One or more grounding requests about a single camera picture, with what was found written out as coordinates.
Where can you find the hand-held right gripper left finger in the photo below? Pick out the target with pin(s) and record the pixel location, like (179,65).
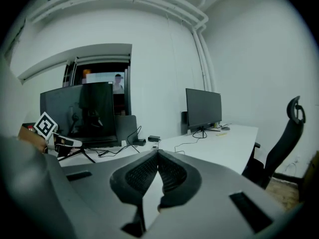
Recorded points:
(129,180)

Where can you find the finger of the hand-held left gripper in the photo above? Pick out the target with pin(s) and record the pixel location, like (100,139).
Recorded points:
(64,150)
(72,141)

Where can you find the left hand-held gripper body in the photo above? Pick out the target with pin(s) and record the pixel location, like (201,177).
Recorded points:
(45,125)

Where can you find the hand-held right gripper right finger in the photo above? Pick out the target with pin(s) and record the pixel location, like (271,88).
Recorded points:
(179,180)

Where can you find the person's left forearm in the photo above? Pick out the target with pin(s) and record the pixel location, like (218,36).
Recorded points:
(30,139)

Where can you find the black monitor tripod stand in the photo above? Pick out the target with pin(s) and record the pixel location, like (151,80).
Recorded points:
(86,154)

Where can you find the large black computer monitor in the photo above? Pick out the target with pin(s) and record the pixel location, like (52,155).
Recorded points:
(82,111)

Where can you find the small black box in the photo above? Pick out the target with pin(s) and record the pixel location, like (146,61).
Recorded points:
(140,142)

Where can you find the black power adapter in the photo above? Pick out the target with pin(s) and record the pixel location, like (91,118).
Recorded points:
(154,138)

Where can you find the grey laptop stand panel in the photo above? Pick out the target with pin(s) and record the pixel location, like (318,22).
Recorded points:
(125,128)

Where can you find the thin black monitor stand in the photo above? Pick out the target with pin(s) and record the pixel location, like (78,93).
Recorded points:
(203,131)

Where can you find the black box behind monitor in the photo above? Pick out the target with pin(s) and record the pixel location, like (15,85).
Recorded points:
(184,122)

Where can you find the small yellow flat object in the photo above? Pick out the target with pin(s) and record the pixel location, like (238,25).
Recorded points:
(222,134)

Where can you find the grey computer mouse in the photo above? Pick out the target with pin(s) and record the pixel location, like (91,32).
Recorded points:
(225,128)

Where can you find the small black computer monitor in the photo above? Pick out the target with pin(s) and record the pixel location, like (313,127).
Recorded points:
(203,108)

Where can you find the black office chair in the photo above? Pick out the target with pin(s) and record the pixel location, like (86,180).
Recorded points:
(281,148)

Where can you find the brown cardboard box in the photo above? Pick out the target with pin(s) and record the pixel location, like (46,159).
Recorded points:
(311,178)

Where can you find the white ceiling pipes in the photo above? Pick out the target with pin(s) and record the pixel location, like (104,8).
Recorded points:
(119,1)

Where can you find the white sliding window frame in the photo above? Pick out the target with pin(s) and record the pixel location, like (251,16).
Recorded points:
(99,66)

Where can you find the white vertical wall pipes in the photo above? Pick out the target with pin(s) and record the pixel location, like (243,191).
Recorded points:
(203,58)

